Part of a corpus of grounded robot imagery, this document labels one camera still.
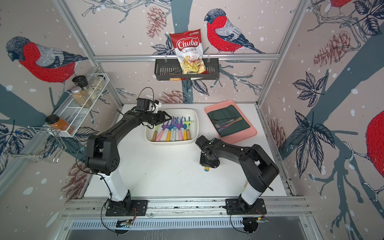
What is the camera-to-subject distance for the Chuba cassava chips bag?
32.7 inches

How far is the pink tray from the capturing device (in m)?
1.03

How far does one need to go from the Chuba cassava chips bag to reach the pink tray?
382 mm
